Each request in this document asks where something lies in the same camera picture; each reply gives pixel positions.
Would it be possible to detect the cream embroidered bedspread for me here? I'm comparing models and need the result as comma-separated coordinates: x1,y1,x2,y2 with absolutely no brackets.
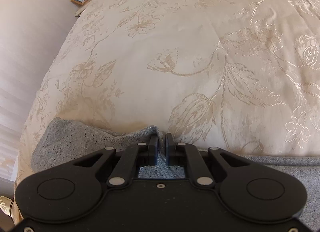
17,0,319,181

